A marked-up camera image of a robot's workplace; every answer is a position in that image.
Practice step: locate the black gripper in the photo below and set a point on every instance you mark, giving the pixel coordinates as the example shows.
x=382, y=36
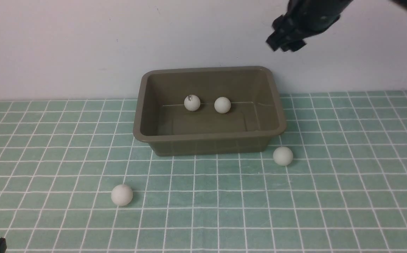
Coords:
x=310, y=15

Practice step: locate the white ball with logo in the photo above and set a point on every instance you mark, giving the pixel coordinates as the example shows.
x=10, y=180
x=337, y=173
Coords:
x=192, y=103

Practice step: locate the olive plastic bin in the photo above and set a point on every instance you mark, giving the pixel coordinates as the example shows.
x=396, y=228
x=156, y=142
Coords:
x=255, y=118

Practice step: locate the green checked tablecloth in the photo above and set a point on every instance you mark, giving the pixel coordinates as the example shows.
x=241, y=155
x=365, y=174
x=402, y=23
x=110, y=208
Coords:
x=344, y=192

